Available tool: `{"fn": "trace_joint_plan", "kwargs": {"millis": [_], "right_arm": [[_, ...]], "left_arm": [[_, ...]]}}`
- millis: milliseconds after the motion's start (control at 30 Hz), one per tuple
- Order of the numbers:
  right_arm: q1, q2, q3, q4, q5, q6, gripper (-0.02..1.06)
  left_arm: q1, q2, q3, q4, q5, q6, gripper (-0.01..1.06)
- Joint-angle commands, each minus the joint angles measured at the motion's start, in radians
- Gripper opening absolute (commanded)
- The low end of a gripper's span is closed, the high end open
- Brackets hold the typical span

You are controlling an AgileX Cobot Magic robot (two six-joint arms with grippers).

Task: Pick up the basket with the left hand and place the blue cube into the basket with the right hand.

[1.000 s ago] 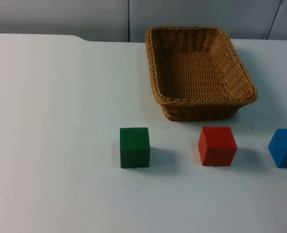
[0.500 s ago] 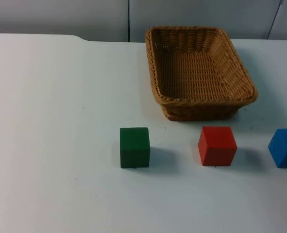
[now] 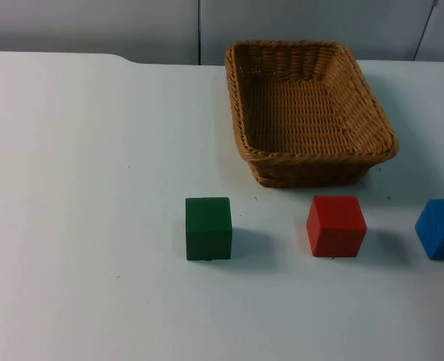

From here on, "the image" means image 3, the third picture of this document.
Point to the blue cube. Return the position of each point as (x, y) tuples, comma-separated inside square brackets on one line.
[(441, 229)]

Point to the green cube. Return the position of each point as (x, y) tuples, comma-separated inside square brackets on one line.
[(208, 229)]

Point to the pale brown wicker basket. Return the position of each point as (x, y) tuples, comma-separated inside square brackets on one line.
[(304, 113)]

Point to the red cube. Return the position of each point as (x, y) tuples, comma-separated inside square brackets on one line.
[(334, 229)]

